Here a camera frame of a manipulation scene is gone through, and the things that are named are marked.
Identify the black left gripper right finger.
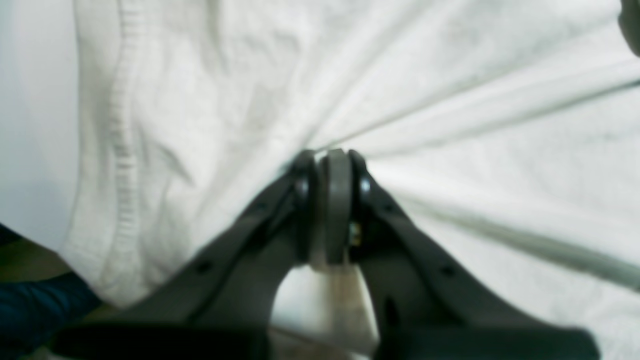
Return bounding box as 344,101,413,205
348,150,601,360

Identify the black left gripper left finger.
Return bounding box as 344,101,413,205
50,150,316,360

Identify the beige t-shirt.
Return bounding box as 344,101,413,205
60,0,639,360

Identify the blue trousers leg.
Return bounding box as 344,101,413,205
0,222,103,360

